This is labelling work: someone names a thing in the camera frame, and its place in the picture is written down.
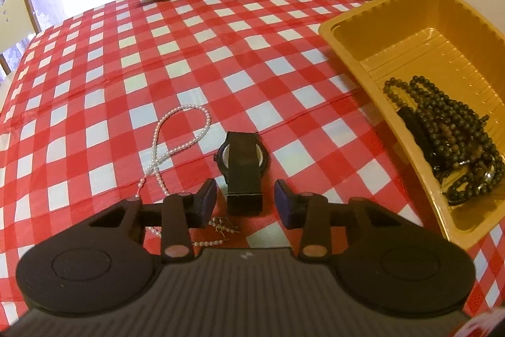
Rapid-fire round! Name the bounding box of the white wooden chair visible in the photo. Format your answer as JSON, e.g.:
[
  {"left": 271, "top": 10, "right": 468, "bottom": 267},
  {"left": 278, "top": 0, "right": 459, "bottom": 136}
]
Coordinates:
[{"left": 0, "top": 0, "right": 41, "bottom": 75}]

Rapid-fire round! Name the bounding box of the black round face watch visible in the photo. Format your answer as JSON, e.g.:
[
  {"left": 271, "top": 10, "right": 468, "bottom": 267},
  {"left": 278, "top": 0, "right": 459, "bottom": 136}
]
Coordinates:
[{"left": 214, "top": 132, "right": 270, "bottom": 216}]

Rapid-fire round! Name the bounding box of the dark bead necklace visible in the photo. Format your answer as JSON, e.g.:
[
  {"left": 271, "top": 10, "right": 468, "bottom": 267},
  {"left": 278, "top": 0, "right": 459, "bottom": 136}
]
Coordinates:
[{"left": 383, "top": 75, "right": 505, "bottom": 204}]

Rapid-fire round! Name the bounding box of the black wrist watch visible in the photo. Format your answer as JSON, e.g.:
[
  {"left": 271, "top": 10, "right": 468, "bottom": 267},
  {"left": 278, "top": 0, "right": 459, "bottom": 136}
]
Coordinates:
[{"left": 438, "top": 160, "right": 500, "bottom": 203}]

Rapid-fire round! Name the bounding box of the white pearl necklace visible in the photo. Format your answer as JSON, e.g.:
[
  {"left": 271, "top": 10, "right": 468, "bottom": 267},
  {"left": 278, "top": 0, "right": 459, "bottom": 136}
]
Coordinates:
[{"left": 135, "top": 103, "right": 226, "bottom": 247}]

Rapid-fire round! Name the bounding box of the golden plastic tray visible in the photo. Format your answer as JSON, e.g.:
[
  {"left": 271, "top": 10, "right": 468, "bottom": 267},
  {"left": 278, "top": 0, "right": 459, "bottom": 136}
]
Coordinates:
[{"left": 319, "top": 0, "right": 504, "bottom": 248}]

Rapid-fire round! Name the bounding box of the red checkered tablecloth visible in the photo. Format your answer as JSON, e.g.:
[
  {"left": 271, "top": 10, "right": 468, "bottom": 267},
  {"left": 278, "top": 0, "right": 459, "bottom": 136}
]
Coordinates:
[{"left": 0, "top": 0, "right": 505, "bottom": 328}]

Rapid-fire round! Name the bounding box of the small gold earring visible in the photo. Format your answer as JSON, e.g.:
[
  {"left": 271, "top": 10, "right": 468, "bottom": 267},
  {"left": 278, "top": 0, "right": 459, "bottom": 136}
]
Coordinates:
[{"left": 209, "top": 216, "right": 241, "bottom": 237}]

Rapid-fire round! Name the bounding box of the black strap watch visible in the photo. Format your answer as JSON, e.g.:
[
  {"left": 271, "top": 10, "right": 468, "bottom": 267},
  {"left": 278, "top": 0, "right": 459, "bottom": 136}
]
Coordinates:
[{"left": 397, "top": 106, "right": 437, "bottom": 166}]

